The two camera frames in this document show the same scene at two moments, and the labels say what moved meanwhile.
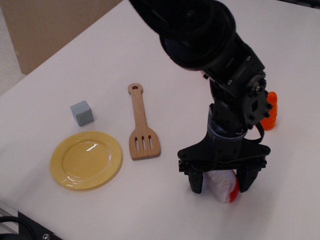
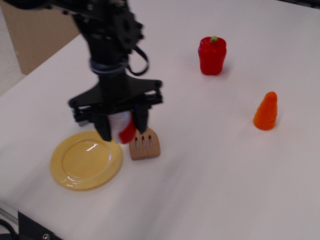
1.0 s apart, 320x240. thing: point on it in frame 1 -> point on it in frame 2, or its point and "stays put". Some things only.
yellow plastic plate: (86, 160) stays put
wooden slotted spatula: (143, 143) stays put
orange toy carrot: (269, 123) stays put
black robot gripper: (225, 147) -> (116, 92)
